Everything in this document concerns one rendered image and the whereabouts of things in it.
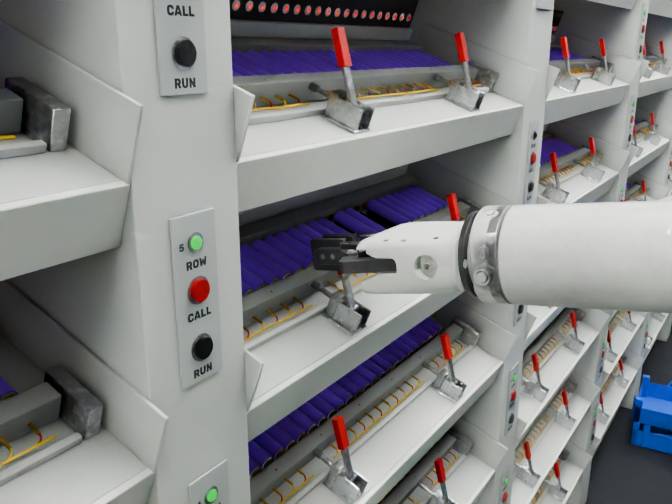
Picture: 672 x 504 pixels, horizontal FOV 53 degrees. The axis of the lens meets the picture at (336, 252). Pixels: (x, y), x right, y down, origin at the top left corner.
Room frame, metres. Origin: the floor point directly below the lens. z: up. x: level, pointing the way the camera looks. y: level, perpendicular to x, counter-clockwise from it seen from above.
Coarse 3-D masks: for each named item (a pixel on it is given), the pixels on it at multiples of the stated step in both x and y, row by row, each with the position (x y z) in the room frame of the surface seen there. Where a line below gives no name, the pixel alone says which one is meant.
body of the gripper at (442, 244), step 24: (384, 240) 0.57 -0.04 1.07; (408, 240) 0.56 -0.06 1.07; (432, 240) 0.55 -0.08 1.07; (456, 240) 0.54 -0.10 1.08; (408, 264) 0.55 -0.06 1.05; (432, 264) 0.55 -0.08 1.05; (456, 264) 0.53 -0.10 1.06; (384, 288) 0.56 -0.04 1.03; (408, 288) 0.55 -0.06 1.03; (432, 288) 0.54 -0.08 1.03; (456, 288) 0.53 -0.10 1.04
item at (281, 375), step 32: (320, 192) 0.85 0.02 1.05; (448, 192) 1.04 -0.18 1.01; (480, 192) 1.01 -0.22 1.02; (288, 320) 0.62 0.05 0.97; (320, 320) 0.63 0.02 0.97; (384, 320) 0.67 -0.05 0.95; (416, 320) 0.75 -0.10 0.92; (256, 352) 0.56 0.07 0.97; (288, 352) 0.57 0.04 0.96; (320, 352) 0.58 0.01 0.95; (352, 352) 0.62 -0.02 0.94; (256, 384) 0.48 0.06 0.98; (288, 384) 0.53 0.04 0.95; (320, 384) 0.58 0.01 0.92; (256, 416) 0.50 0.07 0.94
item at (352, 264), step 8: (352, 256) 0.59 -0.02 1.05; (344, 264) 0.58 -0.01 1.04; (352, 264) 0.57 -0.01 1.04; (360, 264) 0.57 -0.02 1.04; (368, 264) 0.57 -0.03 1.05; (376, 264) 0.57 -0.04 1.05; (384, 264) 0.57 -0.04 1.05; (392, 264) 0.57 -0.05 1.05; (344, 272) 0.58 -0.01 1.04; (352, 272) 0.57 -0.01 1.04; (360, 272) 0.57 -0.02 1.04; (368, 272) 0.57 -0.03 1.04; (376, 272) 0.57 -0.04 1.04
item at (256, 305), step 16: (448, 208) 0.97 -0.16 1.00; (464, 208) 0.98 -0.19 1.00; (304, 272) 0.67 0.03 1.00; (320, 272) 0.68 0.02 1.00; (336, 272) 0.70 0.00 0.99; (272, 288) 0.63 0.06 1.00; (288, 288) 0.63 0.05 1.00; (304, 288) 0.65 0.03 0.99; (256, 304) 0.59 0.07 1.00; (272, 304) 0.61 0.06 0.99; (288, 304) 0.64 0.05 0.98; (256, 320) 0.59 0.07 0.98
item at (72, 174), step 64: (0, 64) 0.47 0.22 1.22; (64, 64) 0.43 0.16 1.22; (0, 128) 0.41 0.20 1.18; (64, 128) 0.42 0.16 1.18; (128, 128) 0.40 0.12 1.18; (0, 192) 0.35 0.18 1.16; (64, 192) 0.37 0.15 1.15; (128, 192) 0.40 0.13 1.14; (0, 256) 0.34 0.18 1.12; (64, 256) 0.38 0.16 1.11
